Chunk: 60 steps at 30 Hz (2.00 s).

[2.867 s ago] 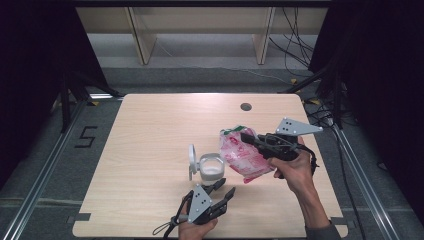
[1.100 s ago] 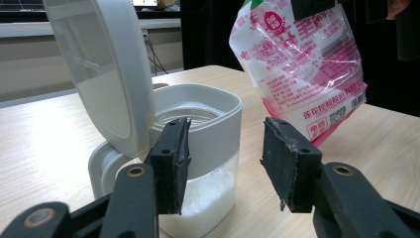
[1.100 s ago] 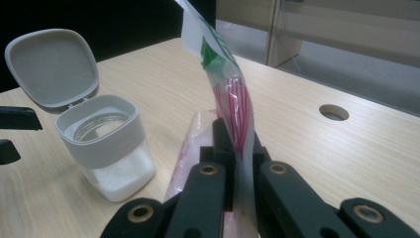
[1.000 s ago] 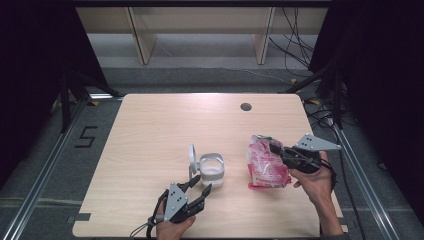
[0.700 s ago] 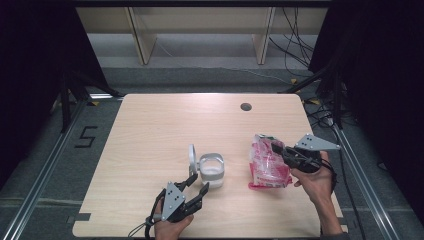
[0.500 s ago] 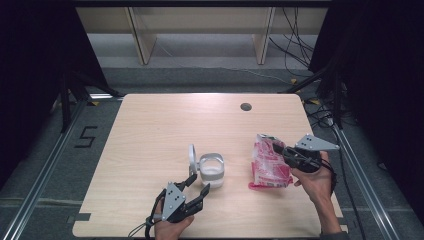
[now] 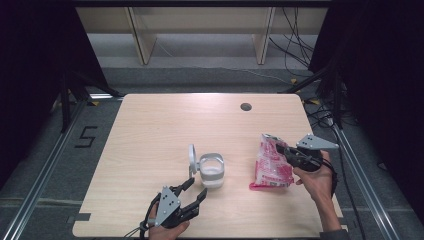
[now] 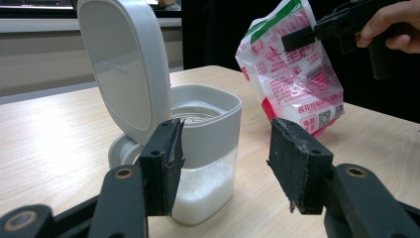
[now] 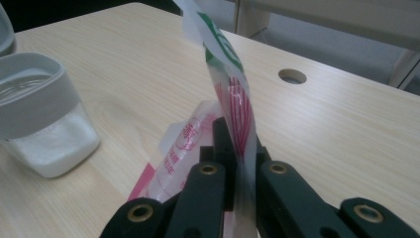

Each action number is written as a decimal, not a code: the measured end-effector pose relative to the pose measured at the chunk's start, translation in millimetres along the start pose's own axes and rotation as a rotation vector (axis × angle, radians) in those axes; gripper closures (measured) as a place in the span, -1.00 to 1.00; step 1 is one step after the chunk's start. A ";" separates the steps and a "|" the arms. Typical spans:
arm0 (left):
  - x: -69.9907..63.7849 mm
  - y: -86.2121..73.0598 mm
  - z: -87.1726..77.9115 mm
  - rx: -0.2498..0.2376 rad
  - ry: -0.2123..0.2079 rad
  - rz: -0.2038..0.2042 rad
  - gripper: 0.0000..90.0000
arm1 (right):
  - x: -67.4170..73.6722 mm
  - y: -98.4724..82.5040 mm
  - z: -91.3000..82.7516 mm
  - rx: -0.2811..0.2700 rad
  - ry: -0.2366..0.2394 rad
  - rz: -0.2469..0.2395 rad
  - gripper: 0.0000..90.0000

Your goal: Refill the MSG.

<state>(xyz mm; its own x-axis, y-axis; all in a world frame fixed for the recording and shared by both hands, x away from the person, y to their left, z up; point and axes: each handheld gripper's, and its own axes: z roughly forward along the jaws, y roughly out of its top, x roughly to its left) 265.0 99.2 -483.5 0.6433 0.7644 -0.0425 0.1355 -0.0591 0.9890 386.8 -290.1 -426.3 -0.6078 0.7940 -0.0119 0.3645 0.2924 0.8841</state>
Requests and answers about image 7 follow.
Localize person's left hand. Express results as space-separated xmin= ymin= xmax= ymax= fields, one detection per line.
xmin=147 ymin=203 xmax=191 ymax=240

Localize black metal stand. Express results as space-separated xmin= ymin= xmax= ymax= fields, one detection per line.
xmin=59 ymin=69 xmax=124 ymax=134
xmin=279 ymin=63 xmax=348 ymax=130

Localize pink and white plastic bag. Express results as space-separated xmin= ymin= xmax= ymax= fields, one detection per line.
xmin=248 ymin=133 xmax=296 ymax=192

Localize person's right hand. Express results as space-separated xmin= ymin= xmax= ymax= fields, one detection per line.
xmin=292 ymin=149 xmax=336 ymax=205

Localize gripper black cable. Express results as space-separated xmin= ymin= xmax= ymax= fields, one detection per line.
xmin=123 ymin=195 xmax=162 ymax=240
xmin=313 ymin=155 xmax=339 ymax=198

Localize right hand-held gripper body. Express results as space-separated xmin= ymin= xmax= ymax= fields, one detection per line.
xmin=283 ymin=133 xmax=340 ymax=173

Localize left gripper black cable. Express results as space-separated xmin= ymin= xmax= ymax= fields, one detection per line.
xmin=123 ymin=195 xmax=162 ymax=240

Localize clear container with white lid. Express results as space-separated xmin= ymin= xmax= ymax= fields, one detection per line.
xmin=187 ymin=143 xmax=226 ymax=190

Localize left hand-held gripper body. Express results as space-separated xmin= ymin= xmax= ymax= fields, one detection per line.
xmin=149 ymin=185 xmax=201 ymax=230

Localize black floor cables bundle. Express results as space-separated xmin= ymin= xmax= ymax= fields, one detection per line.
xmin=268 ymin=6 xmax=321 ymax=78

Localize aluminium floor rail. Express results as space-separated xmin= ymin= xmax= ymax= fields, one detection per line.
xmin=331 ymin=124 xmax=402 ymax=240
xmin=0 ymin=99 xmax=88 ymax=240

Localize black curtain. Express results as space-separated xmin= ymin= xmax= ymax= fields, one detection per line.
xmin=0 ymin=0 xmax=112 ymax=189
xmin=308 ymin=0 xmax=424 ymax=223

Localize light wooden shelf unit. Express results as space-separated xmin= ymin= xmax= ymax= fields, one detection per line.
xmin=75 ymin=6 xmax=329 ymax=66

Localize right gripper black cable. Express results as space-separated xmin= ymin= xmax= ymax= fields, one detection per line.
xmin=313 ymin=155 xmax=339 ymax=198

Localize thin white floor cable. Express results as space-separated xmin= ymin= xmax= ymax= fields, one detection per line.
xmin=156 ymin=39 xmax=292 ymax=85

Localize tangled cables with power strip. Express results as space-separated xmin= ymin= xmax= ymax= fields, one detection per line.
xmin=303 ymin=97 xmax=338 ymax=130

